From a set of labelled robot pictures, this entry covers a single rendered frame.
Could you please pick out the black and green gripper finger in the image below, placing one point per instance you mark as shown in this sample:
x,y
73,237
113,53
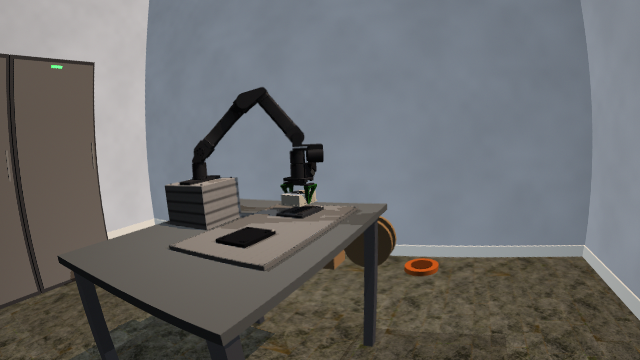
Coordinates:
x,y
285,186
306,189

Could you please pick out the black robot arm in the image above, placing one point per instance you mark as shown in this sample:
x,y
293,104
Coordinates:
x,y
314,152

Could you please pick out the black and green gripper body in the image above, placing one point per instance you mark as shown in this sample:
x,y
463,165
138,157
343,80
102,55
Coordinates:
x,y
298,176

